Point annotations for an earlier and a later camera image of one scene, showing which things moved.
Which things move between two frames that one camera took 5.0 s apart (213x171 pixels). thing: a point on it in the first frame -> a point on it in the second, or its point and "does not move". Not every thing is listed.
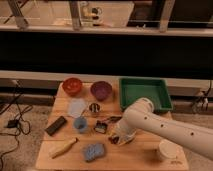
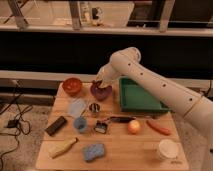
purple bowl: [101, 90] does not move
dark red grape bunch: [114, 140] -> [100, 90]
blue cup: [81, 124] does not move
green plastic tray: [156, 89] does not move
